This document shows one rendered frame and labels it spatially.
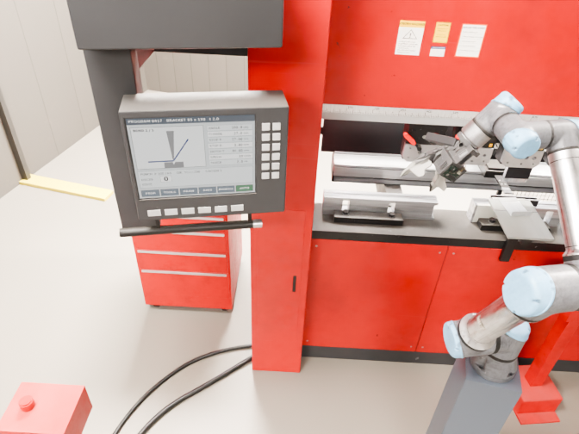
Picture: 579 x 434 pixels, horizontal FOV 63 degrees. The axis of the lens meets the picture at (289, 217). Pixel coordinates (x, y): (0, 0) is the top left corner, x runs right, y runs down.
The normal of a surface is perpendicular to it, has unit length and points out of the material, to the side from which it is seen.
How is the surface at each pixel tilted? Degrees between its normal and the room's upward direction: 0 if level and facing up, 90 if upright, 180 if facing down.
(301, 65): 90
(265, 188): 90
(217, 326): 0
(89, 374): 0
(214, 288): 90
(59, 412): 0
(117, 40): 90
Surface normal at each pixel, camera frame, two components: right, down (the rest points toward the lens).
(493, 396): -0.26, 0.57
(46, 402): 0.04, -0.80
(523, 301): -0.96, 0.00
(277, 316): -0.04, 0.60
